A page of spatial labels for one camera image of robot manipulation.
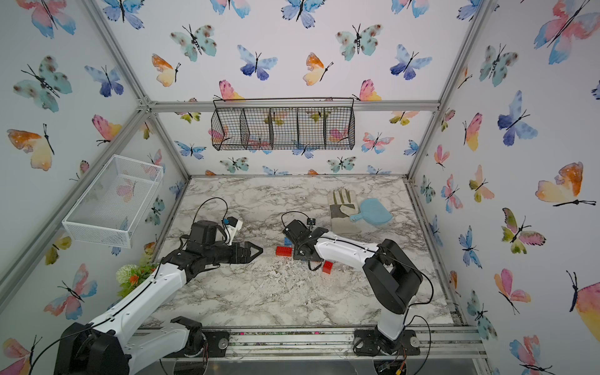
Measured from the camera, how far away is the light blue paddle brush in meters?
1.06

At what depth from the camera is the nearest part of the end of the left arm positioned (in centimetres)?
59

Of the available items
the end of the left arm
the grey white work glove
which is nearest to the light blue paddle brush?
the grey white work glove

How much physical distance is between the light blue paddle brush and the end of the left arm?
0.50m

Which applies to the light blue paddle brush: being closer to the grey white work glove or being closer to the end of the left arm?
the grey white work glove
